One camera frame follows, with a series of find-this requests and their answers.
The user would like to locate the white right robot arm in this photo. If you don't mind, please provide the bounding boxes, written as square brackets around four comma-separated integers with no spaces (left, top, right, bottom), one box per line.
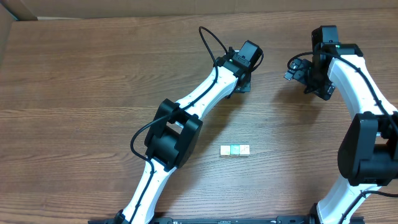
[284,26,397,223]

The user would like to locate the yellow block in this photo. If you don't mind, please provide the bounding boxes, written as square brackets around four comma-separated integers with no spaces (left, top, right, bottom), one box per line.
[220,145,231,157]

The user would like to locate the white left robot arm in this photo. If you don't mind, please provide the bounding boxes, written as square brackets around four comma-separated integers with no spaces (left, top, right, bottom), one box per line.
[114,40,264,223]

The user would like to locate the green faced block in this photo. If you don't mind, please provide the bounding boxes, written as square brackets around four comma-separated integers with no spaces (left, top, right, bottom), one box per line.
[229,144,240,156]

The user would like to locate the wooden block with red drawing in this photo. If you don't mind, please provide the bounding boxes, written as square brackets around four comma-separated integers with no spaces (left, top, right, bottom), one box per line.
[239,144,250,156]

